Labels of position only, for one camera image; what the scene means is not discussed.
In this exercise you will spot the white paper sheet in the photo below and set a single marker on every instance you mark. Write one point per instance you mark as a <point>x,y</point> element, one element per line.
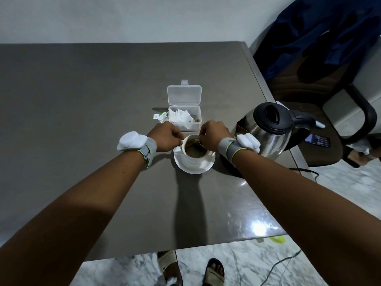
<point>281,104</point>

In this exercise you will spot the white ceramic cup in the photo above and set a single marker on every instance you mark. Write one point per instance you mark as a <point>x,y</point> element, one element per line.
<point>190,161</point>

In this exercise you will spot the brown wet tea bag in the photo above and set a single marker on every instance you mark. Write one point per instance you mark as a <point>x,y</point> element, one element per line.
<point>195,150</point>

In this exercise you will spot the clear plastic tea bag box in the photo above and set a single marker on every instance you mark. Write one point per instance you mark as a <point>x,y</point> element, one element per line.
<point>184,95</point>

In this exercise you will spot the brown office chair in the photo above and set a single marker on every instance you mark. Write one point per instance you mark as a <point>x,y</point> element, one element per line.
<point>324,154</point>

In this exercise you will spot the white saucer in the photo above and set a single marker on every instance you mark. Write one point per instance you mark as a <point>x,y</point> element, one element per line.
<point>193,170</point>

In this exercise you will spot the person's right hand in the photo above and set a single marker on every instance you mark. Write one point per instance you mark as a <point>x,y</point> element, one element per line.
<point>214,134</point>

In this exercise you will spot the black kettle base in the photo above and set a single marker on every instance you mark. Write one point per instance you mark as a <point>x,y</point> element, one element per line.
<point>229,169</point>

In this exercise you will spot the person's right forearm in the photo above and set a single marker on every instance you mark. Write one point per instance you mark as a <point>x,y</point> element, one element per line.
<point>297,199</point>

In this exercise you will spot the steel electric kettle black lid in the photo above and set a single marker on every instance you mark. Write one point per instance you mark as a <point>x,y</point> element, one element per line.
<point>274,139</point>

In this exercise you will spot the person's right sandalled foot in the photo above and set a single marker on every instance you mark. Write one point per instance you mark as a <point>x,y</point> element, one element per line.
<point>212,277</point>

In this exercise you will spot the dark blue jacket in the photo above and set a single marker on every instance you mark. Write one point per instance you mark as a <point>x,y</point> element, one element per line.
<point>312,26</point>

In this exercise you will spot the person's left hand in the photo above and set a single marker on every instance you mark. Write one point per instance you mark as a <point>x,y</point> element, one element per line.
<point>166,137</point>

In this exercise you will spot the person's left sandalled foot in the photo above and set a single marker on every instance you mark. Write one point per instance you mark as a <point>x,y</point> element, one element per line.
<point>168,265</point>

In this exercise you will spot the black smartphone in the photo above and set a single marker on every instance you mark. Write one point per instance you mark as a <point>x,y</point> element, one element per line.
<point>317,140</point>

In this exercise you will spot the person's left forearm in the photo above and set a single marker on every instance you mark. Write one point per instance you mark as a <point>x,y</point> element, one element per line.
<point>74,217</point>

